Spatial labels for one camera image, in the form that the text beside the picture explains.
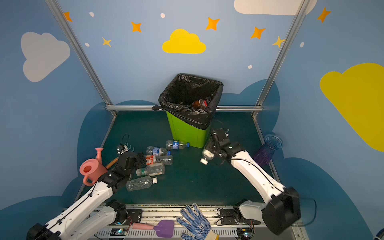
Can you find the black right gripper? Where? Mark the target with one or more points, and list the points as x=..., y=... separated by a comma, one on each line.
x=217, y=138

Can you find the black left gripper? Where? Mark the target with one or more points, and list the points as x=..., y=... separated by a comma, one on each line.
x=132, y=159

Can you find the blue label water bottle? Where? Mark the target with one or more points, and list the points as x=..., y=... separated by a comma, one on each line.
x=157, y=151

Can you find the green label square bottle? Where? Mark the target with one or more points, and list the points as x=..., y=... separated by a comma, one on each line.
x=207, y=156

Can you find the clear bottle white cap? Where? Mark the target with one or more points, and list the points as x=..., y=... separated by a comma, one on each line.
x=140, y=183

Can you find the clear bottle red cap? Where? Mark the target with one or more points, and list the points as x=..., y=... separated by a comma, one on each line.
x=153, y=159

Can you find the brown sauce bottle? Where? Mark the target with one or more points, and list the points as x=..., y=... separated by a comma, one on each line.
x=199, y=104

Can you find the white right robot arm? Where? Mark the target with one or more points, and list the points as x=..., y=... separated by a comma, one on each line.
x=282, y=205

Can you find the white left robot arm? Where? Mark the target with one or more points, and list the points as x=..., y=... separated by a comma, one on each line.
x=64, y=225

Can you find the green plastic bin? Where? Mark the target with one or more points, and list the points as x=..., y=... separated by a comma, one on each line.
x=184, y=132

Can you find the black bin liner bag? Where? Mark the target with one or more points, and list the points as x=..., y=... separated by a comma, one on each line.
x=185, y=89

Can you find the clear bottle green cap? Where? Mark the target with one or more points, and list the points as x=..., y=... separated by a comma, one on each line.
x=151, y=170

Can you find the blue label bottle behind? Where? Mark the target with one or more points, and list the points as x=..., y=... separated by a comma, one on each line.
x=176, y=145

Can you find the pink toy watering can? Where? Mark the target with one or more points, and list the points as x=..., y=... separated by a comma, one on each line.
x=93, y=169

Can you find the purple plastic vase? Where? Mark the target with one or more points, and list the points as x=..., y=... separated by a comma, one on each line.
x=265, y=153

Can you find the purple toy shovel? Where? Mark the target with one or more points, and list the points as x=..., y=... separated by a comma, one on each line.
x=164, y=229

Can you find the blue dotted work glove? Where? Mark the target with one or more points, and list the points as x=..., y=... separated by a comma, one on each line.
x=196, y=223

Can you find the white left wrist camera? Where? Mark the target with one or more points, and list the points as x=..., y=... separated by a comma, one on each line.
x=122, y=149

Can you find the aluminium frame rail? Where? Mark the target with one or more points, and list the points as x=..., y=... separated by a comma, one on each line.
x=157, y=108

